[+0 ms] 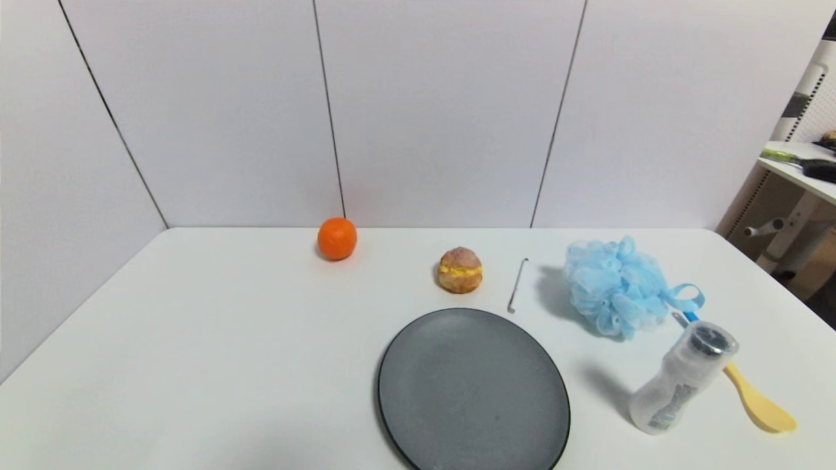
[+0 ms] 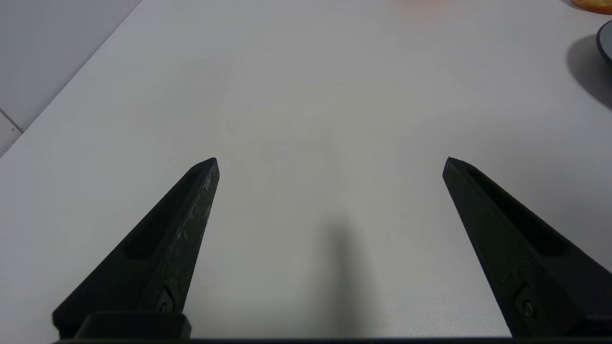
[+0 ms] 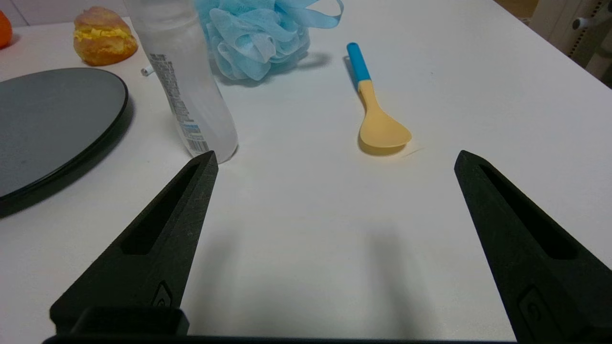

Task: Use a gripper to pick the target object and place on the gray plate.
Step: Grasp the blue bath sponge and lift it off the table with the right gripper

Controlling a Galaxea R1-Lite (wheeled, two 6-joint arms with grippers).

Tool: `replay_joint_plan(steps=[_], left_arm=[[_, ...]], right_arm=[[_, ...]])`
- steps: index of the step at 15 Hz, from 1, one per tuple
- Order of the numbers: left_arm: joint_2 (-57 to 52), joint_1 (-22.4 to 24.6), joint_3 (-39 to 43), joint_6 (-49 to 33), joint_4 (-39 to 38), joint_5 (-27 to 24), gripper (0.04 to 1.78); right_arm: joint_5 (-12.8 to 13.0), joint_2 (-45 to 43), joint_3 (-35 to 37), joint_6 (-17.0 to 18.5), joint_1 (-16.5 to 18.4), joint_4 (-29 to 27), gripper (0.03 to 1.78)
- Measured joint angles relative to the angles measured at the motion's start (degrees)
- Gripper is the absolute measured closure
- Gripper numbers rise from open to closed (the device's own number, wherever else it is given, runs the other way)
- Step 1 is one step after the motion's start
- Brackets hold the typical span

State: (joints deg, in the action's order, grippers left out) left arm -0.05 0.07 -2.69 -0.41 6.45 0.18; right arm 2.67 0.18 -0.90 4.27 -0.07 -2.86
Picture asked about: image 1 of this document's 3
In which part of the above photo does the white crank handle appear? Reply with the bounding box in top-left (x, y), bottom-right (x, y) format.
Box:
top-left (744, 218), bottom-right (785, 238)

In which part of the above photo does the thin metal hook rod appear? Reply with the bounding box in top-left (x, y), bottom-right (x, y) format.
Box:
top-left (507, 258), bottom-right (529, 314)

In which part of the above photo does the white side table top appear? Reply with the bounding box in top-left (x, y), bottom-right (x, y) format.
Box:
top-left (760, 140), bottom-right (836, 207)

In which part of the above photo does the white pegboard panel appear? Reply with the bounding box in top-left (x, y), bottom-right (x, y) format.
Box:
top-left (771, 36), bottom-right (836, 146)

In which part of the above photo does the yellow spoon with blue handle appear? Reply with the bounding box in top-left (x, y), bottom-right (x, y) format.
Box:
top-left (673, 311), bottom-right (798, 434)

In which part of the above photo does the clear plastic baby bottle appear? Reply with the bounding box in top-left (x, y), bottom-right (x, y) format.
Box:
top-left (629, 321), bottom-right (740, 435)

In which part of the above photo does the light blue bath loofah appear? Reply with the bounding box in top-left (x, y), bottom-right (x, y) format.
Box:
top-left (563, 236), bottom-right (706, 341)

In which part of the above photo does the gray round plate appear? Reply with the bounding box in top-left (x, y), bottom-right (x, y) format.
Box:
top-left (377, 308), bottom-right (571, 470)

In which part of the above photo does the orange fruit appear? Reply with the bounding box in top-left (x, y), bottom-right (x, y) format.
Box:
top-left (317, 217), bottom-right (358, 261)

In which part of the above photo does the black object on side table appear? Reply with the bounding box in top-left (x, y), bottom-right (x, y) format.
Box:
top-left (801, 159), bottom-right (836, 184)

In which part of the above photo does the cream puff pastry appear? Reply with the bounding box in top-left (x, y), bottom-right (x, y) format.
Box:
top-left (437, 247), bottom-right (484, 294)

